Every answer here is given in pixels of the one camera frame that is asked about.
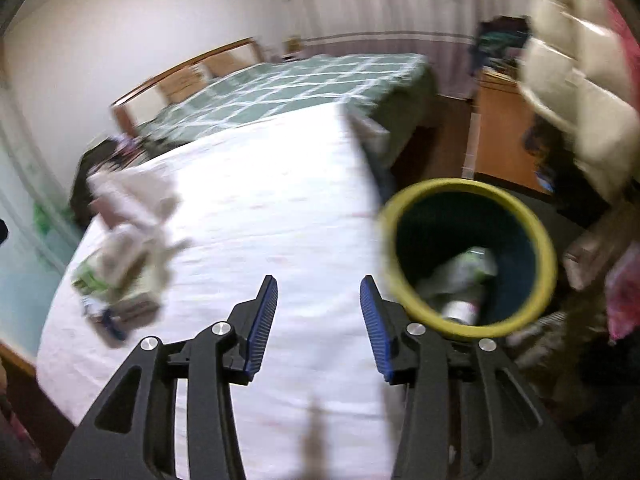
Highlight pink white curtains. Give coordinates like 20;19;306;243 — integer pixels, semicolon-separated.
276;0;529;99

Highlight sliding glass door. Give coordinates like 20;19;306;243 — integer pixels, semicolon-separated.
1;67;80;364

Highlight clear plastic bottle green label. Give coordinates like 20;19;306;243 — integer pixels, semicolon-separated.
416;247;498;326

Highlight clothes pile on desk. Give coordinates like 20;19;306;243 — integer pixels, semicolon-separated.
469;15;529;76

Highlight white dotted table cloth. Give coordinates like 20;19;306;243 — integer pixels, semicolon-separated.
34;102;407;480

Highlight green plaid bed duvet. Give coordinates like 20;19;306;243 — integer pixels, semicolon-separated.
138;53;437;145

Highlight pile of dark clothes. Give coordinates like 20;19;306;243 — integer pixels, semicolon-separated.
70;134;150;232

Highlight cream puffer jacket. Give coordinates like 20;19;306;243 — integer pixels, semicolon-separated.
518;0;639;202

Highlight yellow rimmed trash bin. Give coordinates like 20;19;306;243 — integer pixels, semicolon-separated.
380;178;558;339

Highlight green plastic bag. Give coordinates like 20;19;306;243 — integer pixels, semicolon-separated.
72;223;193;347

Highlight wooden bed headboard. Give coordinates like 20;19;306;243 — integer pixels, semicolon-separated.
111;37;267;138

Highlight wooden desk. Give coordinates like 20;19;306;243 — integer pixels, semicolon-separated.
462;67;548;196

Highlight pink floral hanging bag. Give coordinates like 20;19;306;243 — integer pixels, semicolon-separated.
605;242;640;341

